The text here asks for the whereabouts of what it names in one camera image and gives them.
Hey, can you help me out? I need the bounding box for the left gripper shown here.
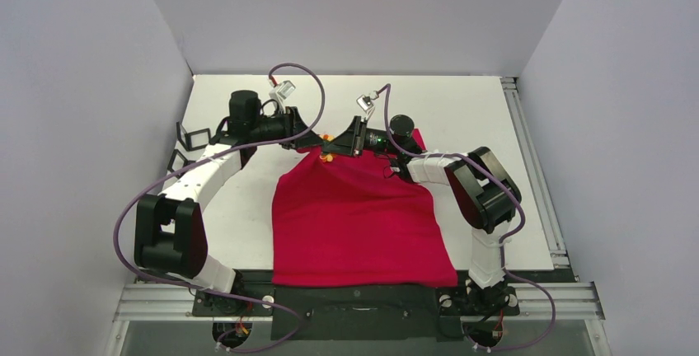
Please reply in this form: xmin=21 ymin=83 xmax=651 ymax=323
xmin=251 ymin=107 xmax=324 ymax=151

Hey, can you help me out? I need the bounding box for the red t-shirt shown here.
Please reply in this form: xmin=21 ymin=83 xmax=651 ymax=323
xmin=271 ymin=148 xmax=457 ymax=288

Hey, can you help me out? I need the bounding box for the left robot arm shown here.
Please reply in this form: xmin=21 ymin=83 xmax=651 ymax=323
xmin=134 ymin=90 xmax=323 ymax=315

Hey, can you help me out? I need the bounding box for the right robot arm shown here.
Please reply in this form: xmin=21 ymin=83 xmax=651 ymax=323
xmin=321 ymin=115 xmax=522 ymax=312

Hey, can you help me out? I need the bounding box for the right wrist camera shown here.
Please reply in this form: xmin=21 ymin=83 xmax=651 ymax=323
xmin=356 ymin=95 xmax=374 ymax=113

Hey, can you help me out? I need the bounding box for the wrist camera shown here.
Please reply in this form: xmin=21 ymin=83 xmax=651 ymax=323
xmin=270 ymin=80 xmax=296 ymax=105
xmin=356 ymin=95 xmax=374 ymax=113

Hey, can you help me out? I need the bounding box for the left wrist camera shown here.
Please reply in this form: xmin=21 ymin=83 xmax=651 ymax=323
xmin=270 ymin=80 xmax=296 ymax=105

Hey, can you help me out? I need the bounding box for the black frame stand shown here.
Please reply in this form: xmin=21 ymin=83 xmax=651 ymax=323
xmin=176 ymin=121 xmax=212 ymax=152
xmin=167 ymin=148 xmax=193 ymax=173

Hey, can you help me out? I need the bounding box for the aluminium side rail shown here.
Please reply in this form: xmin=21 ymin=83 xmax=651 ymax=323
xmin=500 ymin=77 xmax=570 ymax=269

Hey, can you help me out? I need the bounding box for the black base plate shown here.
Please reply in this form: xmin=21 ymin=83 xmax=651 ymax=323
xmin=191 ymin=270 xmax=520 ymax=346

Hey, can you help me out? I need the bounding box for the aluminium front rail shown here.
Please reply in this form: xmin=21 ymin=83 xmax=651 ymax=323
xmin=107 ymin=282 xmax=612 ymax=355

